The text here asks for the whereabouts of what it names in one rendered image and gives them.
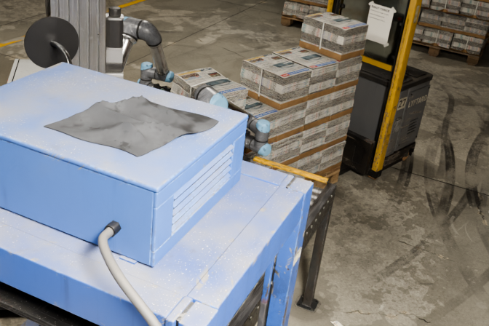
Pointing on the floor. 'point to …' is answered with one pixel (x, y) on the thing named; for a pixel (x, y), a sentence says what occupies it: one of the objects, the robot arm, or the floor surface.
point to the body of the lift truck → (404, 140)
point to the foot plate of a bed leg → (307, 305)
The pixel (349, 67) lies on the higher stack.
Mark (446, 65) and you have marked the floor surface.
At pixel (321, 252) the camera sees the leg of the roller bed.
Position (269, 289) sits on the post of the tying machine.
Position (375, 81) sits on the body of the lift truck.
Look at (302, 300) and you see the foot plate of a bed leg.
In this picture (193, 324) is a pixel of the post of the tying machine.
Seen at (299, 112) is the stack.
